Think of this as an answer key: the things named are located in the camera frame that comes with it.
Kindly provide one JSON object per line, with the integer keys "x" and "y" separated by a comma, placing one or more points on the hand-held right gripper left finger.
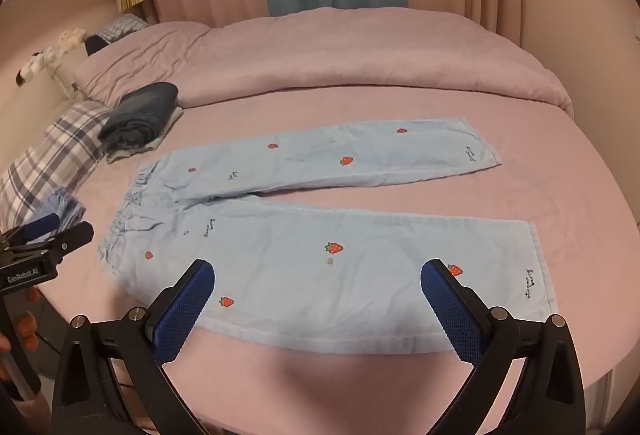
{"x": 185, "y": 310}

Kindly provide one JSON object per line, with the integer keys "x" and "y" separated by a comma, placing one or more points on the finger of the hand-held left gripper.
{"x": 70, "y": 240}
{"x": 45, "y": 222}

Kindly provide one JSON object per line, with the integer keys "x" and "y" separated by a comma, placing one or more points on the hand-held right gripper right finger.
{"x": 450, "y": 310}

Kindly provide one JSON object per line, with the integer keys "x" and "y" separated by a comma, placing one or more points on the light blue strawberry pants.
{"x": 300, "y": 275}

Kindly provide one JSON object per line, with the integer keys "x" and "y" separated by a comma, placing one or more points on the person's left hand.
{"x": 26, "y": 327}

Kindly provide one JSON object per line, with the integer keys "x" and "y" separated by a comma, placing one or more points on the light blue cloth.
{"x": 62, "y": 207}

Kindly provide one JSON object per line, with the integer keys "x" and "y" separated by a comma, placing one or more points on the plaid pillow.
{"x": 55, "y": 150}

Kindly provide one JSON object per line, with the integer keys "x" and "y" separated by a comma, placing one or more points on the folded light green garment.
{"x": 125, "y": 154}

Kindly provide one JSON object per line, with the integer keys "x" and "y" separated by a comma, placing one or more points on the folded dark jeans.
{"x": 140, "y": 110}

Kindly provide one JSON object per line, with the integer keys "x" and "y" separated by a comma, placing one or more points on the pink bed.
{"x": 575, "y": 195}

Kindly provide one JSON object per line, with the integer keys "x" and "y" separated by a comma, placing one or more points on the white plush toy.
{"x": 70, "y": 36}

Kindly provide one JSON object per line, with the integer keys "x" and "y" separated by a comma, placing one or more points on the beige headboard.
{"x": 30, "y": 15}

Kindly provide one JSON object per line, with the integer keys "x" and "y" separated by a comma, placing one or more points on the blue checked pillow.
{"x": 122, "y": 25}

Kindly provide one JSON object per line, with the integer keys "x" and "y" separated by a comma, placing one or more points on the pink duvet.
{"x": 350, "y": 65}

